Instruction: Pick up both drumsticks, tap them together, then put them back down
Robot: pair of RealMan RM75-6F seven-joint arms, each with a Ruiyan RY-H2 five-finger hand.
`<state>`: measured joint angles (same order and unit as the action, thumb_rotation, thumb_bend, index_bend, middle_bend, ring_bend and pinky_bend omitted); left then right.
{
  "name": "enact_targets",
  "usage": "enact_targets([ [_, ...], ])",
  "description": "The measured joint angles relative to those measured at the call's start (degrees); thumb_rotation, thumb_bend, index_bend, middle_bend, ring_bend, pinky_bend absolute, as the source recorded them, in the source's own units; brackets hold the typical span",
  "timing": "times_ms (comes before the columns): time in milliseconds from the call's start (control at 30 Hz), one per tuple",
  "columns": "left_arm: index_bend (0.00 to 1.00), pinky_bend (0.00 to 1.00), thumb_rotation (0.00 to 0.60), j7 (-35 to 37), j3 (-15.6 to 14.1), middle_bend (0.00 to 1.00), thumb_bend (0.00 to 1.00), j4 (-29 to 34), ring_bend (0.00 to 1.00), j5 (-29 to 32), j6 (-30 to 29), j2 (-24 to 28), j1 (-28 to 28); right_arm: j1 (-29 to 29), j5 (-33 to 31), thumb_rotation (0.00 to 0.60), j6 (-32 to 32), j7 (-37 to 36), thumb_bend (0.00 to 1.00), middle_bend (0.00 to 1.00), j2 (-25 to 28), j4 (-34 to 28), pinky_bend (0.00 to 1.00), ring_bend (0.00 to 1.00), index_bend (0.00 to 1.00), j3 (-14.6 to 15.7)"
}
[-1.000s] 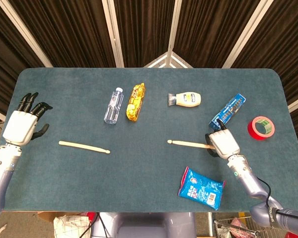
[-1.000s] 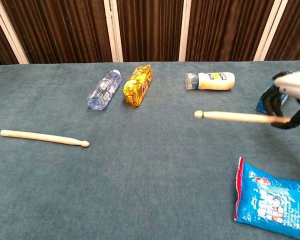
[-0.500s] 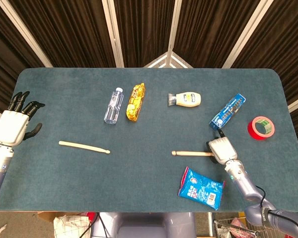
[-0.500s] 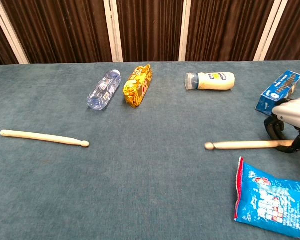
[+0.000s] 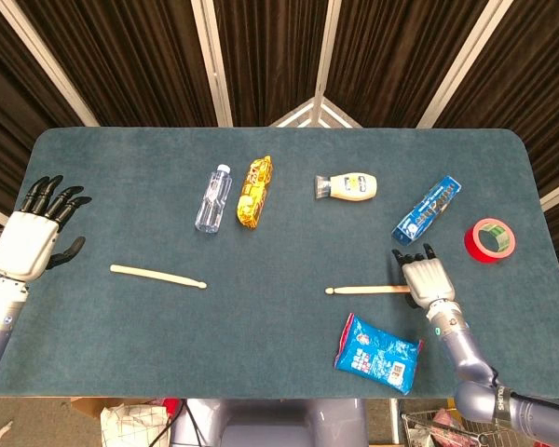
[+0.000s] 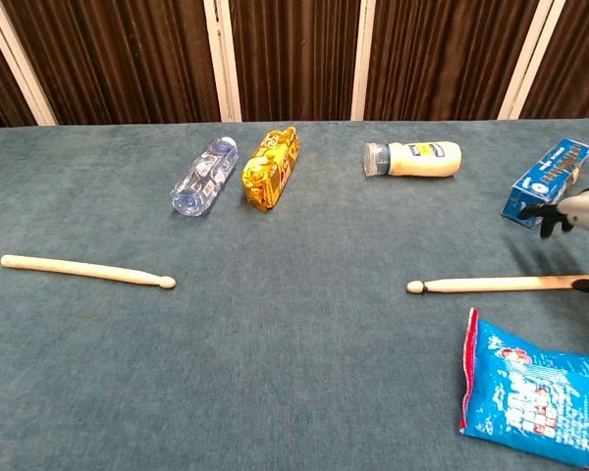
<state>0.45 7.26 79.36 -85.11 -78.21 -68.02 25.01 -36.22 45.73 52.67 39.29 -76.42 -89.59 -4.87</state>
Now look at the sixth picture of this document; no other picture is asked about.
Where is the blue snack bag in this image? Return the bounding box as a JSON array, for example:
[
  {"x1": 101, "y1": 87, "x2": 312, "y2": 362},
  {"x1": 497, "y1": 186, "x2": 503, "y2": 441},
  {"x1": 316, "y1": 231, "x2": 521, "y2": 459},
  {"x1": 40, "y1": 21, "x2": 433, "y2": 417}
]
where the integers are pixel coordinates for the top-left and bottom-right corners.
[{"x1": 458, "y1": 307, "x2": 589, "y2": 470}]

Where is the plain wooden drumstick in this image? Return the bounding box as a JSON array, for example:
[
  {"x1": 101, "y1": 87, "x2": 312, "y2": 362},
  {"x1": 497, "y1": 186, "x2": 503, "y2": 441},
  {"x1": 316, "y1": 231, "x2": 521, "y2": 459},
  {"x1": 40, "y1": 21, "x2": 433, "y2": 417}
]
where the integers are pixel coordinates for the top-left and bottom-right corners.
[{"x1": 0, "y1": 253, "x2": 178, "y2": 290}]

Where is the teal table cloth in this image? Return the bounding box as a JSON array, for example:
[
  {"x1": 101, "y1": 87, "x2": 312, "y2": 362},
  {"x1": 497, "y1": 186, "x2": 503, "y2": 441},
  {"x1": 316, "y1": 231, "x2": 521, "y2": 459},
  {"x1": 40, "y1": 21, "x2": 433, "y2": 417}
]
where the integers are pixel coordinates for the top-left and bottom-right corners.
[{"x1": 0, "y1": 117, "x2": 589, "y2": 471}]

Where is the wooden drumstick with black ring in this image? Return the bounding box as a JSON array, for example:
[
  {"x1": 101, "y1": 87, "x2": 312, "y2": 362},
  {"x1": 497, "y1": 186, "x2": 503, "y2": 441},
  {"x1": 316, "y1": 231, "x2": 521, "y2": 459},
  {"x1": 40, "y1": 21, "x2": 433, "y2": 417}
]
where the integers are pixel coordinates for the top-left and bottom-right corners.
[{"x1": 405, "y1": 275, "x2": 589, "y2": 295}]

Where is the yellow foil snack pack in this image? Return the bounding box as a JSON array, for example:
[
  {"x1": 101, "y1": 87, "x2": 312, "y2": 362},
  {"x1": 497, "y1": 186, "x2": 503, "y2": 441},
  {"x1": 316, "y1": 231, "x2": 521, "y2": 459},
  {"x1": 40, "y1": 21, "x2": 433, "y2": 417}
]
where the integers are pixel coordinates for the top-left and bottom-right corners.
[{"x1": 241, "y1": 126, "x2": 300, "y2": 213}]

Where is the white mayonnaise squeeze bottle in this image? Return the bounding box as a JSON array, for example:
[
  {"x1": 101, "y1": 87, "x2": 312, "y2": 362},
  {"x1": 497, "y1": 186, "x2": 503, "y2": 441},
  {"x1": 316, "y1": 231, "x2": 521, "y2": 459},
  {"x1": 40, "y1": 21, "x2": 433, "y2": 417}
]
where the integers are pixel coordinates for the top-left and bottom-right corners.
[{"x1": 363, "y1": 140, "x2": 462, "y2": 179}]

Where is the white screen frame post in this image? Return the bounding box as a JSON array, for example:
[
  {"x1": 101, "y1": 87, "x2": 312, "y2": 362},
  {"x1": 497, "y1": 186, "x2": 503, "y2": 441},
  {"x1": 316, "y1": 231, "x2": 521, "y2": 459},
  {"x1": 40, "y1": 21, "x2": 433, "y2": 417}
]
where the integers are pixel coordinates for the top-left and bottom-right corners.
[
  {"x1": 203, "y1": 0, "x2": 242, "y2": 123},
  {"x1": 498, "y1": 0, "x2": 566, "y2": 121},
  {"x1": 350, "y1": 0, "x2": 377, "y2": 122},
  {"x1": 0, "y1": 0, "x2": 59, "y2": 127}
]

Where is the clear plastic water bottle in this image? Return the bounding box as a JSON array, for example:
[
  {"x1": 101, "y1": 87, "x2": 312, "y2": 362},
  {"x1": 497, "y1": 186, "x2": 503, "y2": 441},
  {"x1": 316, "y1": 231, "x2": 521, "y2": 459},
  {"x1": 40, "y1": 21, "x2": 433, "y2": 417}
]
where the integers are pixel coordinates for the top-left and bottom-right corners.
[{"x1": 170, "y1": 136, "x2": 240, "y2": 218}]

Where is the blue cookie box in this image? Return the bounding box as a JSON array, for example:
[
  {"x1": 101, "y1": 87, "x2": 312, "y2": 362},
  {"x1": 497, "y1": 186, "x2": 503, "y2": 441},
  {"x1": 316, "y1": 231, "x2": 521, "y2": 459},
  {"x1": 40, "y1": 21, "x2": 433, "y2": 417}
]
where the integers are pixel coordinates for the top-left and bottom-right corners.
[{"x1": 500, "y1": 136, "x2": 589, "y2": 231}]

